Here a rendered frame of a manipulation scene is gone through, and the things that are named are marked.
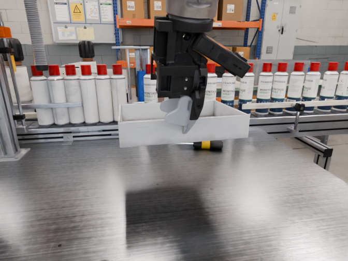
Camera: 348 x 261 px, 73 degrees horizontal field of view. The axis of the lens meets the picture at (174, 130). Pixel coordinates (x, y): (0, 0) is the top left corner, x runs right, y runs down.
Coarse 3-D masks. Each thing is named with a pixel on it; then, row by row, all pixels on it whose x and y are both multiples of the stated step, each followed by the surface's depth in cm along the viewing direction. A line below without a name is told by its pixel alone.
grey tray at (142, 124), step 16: (128, 112) 64; (144, 112) 65; (160, 112) 66; (208, 112) 68; (224, 112) 61; (240, 112) 53; (128, 128) 45; (144, 128) 46; (160, 128) 46; (176, 128) 47; (192, 128) 48; (208, 128) 48; (224, 128) 49; (240, 128) 50; (128, 144) 46; (144, 144) 47
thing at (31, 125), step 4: (20, 124) 84; (28, 124) 84; (32, 124) 84; (36, 124) 84; (68, 124) 84; (72, 124) 84; (76, 124) 84; (80, 124) 84; (84, 124) 84; (88, 124) 84; (92, 124) 84; (96, 124) 84; (100, 124) 84; (104, 124) 84; (108, 124) 84; (112, 124) 85; (116, 124) 85; (28, 128) 80; (32, 128) 80; (36, 128) 81
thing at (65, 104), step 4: (24, 104) 78; (28, 104) 78; (32, 104) 78; (36, 104) 78; (40, 104) 78; (44, 104) 79; (48, 104) 79; (52, 104) 79; (56, 104) 79; (60, 104) 79; (64, 104) 80; (68, 104) 80; (72, 104) 80; (76, 104) 80; (80, 104) 80; (16, 108) 78; (24, 108) 78; (28, 108) 78; (32, 108) 78
